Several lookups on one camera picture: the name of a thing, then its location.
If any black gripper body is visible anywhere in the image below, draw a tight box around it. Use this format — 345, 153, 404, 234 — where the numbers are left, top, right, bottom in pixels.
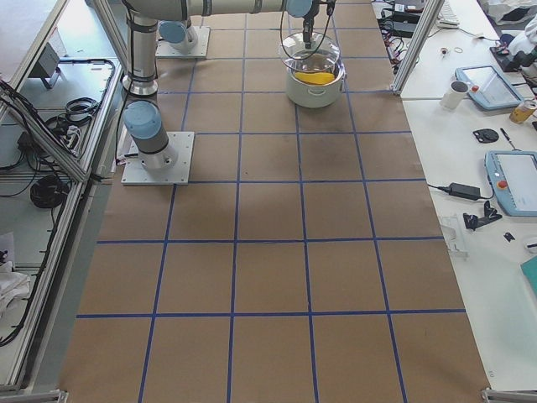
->
303, 0, 321, 34

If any glass pot lid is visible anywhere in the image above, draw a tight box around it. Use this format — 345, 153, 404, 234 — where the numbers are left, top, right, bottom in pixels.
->
278, 33, 341, 72

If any yellow corn cob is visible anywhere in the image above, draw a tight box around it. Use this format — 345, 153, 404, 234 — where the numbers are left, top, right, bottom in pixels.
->
295, 71, 336, 86

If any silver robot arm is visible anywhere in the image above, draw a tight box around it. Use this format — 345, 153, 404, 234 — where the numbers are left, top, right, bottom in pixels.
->
123, 1, 320, 97
159, 19, 198, 53

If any pale green cooking pot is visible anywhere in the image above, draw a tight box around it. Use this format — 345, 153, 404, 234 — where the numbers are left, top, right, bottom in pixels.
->
286, 60, 347, 108

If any power strip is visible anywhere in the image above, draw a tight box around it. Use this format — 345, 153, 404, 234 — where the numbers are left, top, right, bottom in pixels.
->
378, 18, 407, 71

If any white mug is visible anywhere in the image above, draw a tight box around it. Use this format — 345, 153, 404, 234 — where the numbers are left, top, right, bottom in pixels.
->
440, 80, 469, 110

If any far teach pendant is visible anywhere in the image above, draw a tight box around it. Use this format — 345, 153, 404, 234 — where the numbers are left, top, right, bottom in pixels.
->
455, 65, 524, 111

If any teach pendant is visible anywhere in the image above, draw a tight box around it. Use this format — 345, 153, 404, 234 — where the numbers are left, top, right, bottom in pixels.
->
455, 65, 524, 111
484, 150, 536, 217

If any black round lens cap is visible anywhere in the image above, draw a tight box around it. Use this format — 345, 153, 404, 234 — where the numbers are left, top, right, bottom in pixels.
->
472, 128, 499, 144

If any black pen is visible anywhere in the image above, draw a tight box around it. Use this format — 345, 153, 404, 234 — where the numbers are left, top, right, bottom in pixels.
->
500, 128, 516, 150

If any brown paper table mat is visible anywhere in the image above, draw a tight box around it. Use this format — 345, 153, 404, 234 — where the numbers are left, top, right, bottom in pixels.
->
60, 1, 487, 402

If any yellow drink can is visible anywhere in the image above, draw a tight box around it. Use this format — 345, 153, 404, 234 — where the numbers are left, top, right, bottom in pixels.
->
509, 99, 536, 124

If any black power adapter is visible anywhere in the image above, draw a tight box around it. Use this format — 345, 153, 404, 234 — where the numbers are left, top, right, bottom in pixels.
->
448, 182, 481, 201

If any clear plastic holder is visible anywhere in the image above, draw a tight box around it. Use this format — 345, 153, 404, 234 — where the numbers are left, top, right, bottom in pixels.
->
438, 215, 469, 259

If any near teach pendant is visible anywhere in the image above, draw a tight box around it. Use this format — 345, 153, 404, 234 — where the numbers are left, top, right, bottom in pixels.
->
484, 150, 536, 217

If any grey metal box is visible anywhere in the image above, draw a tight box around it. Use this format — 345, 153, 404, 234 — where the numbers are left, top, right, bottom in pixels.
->
29, 43, 61, 90

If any teal notebook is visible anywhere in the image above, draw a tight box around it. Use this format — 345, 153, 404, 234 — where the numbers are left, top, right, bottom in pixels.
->
520, 256, 537, 294

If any white crumpled cloth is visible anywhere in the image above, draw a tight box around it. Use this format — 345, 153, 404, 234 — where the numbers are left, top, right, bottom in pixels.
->
0, 233, 33, 314

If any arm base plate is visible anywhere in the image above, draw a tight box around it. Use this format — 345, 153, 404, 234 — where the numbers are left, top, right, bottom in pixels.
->
121, 132, 195, 186
156, 25, 211, 59

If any aluminium frame post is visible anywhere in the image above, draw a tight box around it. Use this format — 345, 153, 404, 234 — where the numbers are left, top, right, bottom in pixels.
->
391, 0, 444, 95

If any black plastic bracket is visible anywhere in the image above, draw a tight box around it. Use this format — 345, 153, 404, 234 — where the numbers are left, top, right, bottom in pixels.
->
462, 201, 503, 231

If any coiled black cable bundle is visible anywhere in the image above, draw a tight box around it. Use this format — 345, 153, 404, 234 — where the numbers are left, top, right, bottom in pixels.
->
29, 174, 70, 210

